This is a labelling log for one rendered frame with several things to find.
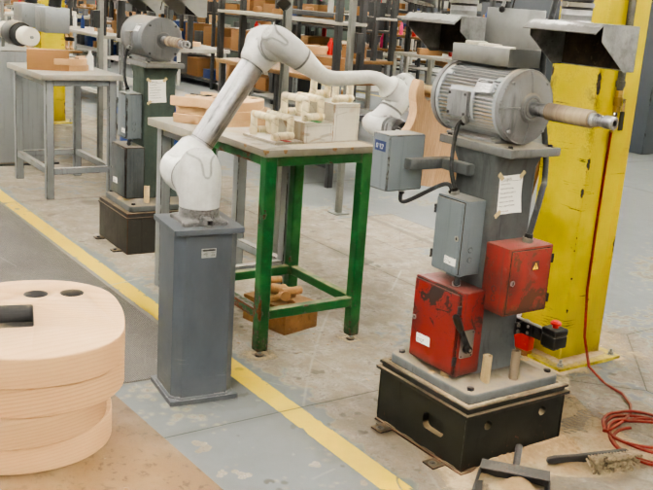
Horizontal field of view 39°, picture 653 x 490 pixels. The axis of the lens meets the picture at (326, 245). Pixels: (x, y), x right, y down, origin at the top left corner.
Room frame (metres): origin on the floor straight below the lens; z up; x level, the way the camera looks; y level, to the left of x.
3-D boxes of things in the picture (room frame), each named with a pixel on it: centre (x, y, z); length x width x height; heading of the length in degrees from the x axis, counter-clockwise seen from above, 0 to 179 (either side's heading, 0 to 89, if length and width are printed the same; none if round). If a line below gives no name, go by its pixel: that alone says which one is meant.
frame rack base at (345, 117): (4.33, 0.03, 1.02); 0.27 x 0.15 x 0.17; 39
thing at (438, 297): (3.16, -0.44, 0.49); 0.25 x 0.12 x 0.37; 35
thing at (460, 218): (3.17, -0.45, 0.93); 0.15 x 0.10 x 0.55; 35
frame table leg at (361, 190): (4.17, -0.14, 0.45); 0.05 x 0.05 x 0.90; 35
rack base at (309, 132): (4.23, 0.15, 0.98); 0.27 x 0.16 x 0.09; 39
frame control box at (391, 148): (3.24, -0.29, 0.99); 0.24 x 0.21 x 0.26; 35
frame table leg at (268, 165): (3.88, 0.27, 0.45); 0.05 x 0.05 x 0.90; 35
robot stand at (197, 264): (3.48, 0.50, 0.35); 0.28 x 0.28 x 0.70; 28
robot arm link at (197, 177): (3.49, 0.50, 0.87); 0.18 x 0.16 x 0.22; 29
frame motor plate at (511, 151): (3.25, -0.58, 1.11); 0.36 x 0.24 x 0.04; 35
